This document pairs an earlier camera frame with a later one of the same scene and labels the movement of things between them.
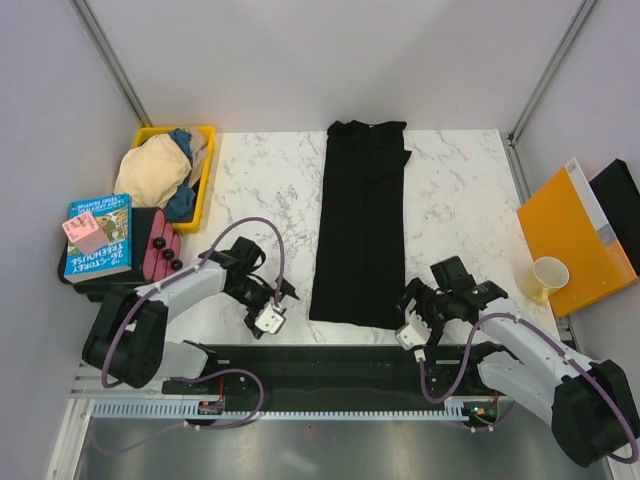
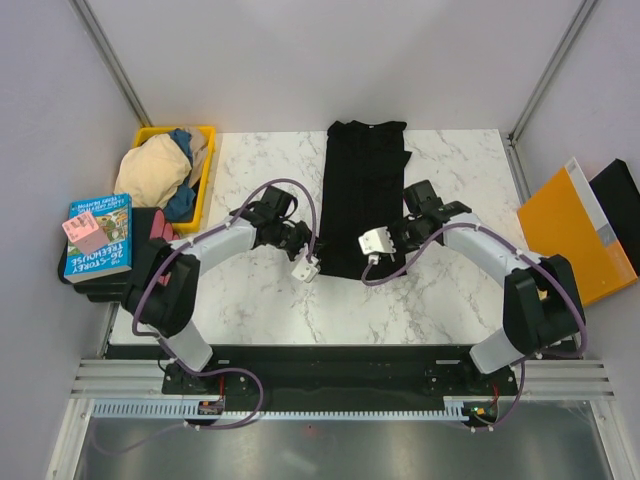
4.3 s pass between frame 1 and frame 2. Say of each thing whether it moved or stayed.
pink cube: stayed
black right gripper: moved
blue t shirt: stayed
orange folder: stayed
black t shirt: moved
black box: stayed
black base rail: stayed
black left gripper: moved
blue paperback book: stayed
